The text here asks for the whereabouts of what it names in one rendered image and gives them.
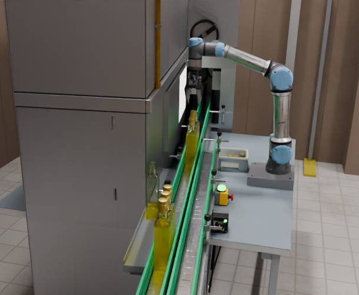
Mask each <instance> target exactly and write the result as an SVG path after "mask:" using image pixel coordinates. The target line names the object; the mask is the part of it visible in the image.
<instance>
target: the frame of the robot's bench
mask: <svg viewBox="0 0 359 295"><path fill-rule="evenodd" d="M261 258H262V259H269V260H271V270H270V277H269V287H268V295H276V291H277V285H278V275H279V265H280V259H281V256H280V255H276V254H271V253H264V252H261Z"/></svg>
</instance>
